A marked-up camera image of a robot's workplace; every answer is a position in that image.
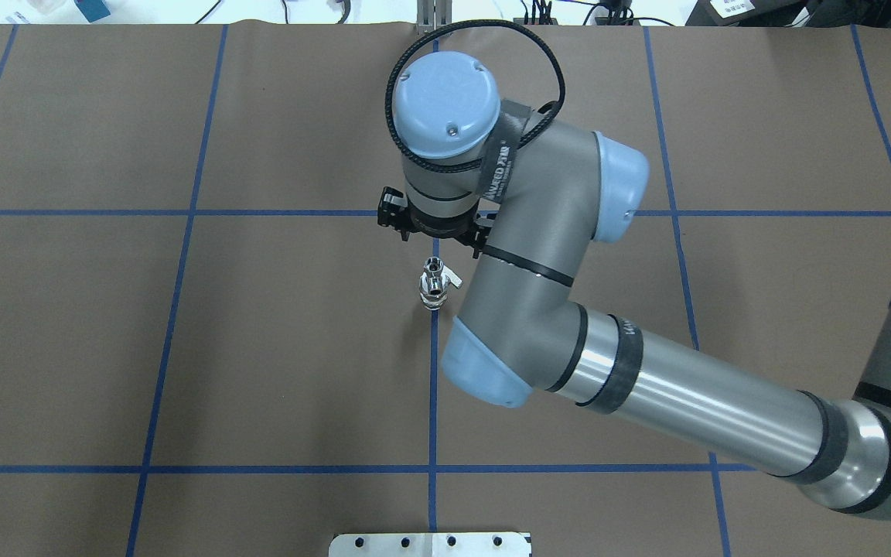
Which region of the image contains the white PPR pipe fitting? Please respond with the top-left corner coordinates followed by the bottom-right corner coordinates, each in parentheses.
top-left (418, 289), bottom-right (448, 313)

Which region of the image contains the metal PPR valve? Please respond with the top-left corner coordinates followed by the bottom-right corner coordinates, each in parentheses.
top-left (418, 256), bottom-right (463, 299)

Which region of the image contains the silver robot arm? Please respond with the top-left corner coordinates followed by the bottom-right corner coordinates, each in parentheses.
top-left (379, 50), bottom-right (891, 521)

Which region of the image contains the white camera stand column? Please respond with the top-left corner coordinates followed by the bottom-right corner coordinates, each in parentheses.
top-left (328, 531), bottom-right (534, 556)

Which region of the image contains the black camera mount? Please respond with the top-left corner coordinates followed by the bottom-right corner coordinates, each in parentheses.
top-left (376, 187), bottom-right (496, 258)

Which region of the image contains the aluminium frame post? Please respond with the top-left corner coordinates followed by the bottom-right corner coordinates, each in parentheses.
top-left (416, 0), bottom-right (455, 36)

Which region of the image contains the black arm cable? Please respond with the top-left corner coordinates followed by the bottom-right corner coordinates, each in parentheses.
top-left (385, 20), bottom-right (565, 163)

